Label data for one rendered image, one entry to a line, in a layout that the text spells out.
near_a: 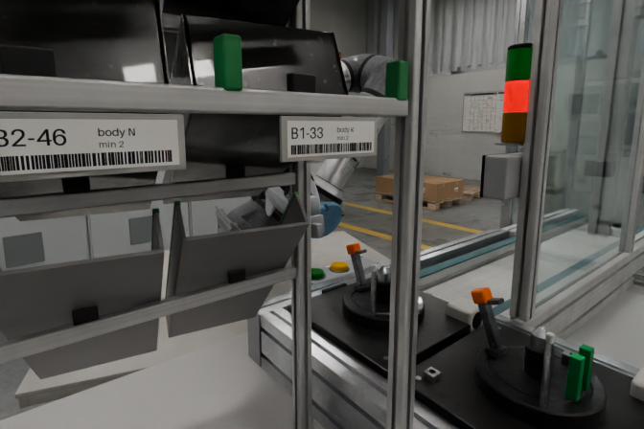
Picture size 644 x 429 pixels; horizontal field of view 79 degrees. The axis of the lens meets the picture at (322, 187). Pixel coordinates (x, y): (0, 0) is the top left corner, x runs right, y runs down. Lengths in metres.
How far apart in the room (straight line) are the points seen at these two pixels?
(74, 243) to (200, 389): 2.84
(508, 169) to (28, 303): 0.62
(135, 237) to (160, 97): 3.37
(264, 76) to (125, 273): 0.20
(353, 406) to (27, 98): 0.49
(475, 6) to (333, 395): 9.74
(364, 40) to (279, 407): 11.41
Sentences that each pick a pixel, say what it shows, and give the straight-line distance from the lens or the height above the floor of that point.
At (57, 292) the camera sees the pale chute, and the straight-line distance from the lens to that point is 0.39.
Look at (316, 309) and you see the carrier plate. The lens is 0.71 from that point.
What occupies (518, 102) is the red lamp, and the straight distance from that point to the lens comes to 0.71.
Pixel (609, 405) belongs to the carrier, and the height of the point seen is 0.97.
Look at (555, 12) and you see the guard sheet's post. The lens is 0.72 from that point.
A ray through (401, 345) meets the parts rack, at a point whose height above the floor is 1.09.
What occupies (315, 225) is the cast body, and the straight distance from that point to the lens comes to 0.59.
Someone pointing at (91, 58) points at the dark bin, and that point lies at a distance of 0.27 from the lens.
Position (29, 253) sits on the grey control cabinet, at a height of 0.39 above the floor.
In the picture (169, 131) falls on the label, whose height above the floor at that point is 1.29.
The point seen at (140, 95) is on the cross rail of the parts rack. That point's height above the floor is 1.31.
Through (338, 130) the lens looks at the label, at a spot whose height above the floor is 1.29.
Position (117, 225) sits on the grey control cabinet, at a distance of 3.54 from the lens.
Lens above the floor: 1.29
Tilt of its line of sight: 9 degrees down
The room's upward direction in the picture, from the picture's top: straight up
